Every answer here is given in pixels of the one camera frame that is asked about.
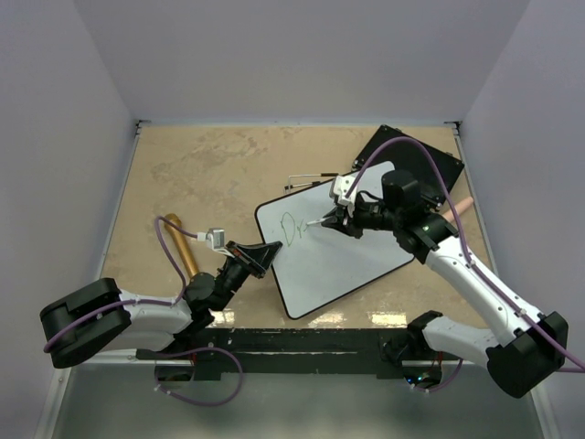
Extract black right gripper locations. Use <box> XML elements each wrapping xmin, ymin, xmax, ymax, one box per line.
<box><xmin>323</xmin><ymin>194</ymin><xmax>401</xmax><ymax>240</ymax></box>

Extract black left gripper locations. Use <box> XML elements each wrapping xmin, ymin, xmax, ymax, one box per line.
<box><xmin>214</xmin><ymin>241</ymin><xmax>282</xmax><ymax>312</ymax></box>

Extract white whiteboard black frame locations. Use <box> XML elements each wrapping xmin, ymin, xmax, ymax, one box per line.
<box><xmin>254</xmin><ymin>181</ymin><xmax>414</xmax><ymax>319</ymax></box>

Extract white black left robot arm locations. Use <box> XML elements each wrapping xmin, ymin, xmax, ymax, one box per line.
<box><xmin>39</xmin><ymin>241</ymin><xmax>282</xmax><ymax>369</ymax></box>

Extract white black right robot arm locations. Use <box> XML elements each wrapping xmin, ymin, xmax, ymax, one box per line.
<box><xmin>321</xmin><ymin>170</ymin><xmax>569</xmax><ymax>398</ymax></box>

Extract gold toy microphone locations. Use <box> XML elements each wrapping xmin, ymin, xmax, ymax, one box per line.
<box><xmin>165</xmin><ymin>213</ymin><xmax>199</xmax><ymax>280</ymax></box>

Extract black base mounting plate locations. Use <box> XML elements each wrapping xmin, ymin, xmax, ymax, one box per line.
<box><xmin>135</xmin><ymin>326</ymin><xmax>463</xmax><ymax>381</ymax></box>

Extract pink beige cylinder toy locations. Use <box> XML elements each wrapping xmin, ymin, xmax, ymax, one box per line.
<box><xmin>442</xmin><ymin>197</ymin><xmax>474</xmax><ymax>223</ymax></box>

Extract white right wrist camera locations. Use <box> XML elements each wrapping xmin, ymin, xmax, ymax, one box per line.
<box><xmin>329</xmin><ymin>176</ymin><xmax>356</xmax><ymax>211</ymax></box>

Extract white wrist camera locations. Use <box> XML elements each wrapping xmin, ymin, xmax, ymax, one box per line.
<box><xmin>329</xmin><ymin>176</ymin><xmax>356</xmax><ymax>211</ymax></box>
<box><xmin>197</xmin><ymin>228</ymin><xmax>226</xmax><ymax>252</ymax></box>

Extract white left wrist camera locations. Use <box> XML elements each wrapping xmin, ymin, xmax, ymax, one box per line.
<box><xmin>197</xmin><ymin>228</ymin><xmax>226</xmax><ymax>252</ymax></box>

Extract black wire whiteboard stand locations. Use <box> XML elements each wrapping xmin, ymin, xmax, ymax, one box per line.
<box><xmin>283</xmin><ymin>173</ymin><xmax>338</xmax><ymax>194</ymax></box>

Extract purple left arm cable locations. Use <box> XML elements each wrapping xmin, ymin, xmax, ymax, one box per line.
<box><xmin>42</xmin><ymin>214</ymin><xmax>245</xmax><ymax>407</ymax></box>

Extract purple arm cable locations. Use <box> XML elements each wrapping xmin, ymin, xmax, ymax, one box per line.
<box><xmin>345</xmin><ymin>135</ymin><xmax>585</xmax><ymax>394</ymax></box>
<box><xmin>42</xmin><ymin>214</ymin><xmax>245</xmax><ymax>407</ymax></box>

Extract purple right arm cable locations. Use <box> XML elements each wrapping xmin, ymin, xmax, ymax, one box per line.
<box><xmin>345</xmin><ymin>135</ymin><xmax>585</xmax><ymax>394</ymax></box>

